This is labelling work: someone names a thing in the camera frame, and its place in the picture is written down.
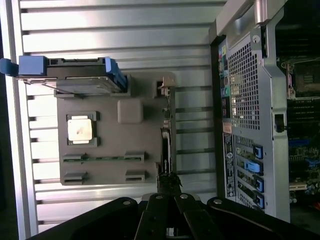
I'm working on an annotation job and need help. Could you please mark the metal CPU socket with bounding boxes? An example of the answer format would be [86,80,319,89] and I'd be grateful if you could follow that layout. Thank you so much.
[284,58,320,100]

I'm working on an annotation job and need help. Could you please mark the blue expansion slot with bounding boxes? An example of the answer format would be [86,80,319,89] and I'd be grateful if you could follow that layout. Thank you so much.
[288,139,312,148]

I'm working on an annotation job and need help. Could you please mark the green motherboard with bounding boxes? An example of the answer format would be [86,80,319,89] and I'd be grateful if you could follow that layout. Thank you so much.
[274,56,320,208]

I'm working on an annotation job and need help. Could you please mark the open grey PC case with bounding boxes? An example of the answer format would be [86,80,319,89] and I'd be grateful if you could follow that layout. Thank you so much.
[208,0,320,223]

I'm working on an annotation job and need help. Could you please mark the grey plastic parts rack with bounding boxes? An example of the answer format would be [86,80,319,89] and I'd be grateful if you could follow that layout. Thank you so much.
[55,71,178,186]

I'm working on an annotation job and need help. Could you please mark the green RAM stick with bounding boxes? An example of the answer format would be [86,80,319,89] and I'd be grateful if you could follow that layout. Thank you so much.
[63,155,145,162]

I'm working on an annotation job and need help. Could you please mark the hard disk with blue caddy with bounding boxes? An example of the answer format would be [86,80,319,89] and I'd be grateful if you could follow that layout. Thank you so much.
[0,56,129,96]

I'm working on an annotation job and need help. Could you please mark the silver CPU chip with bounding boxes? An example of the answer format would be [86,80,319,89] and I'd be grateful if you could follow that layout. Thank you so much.
[67,117,93,144]

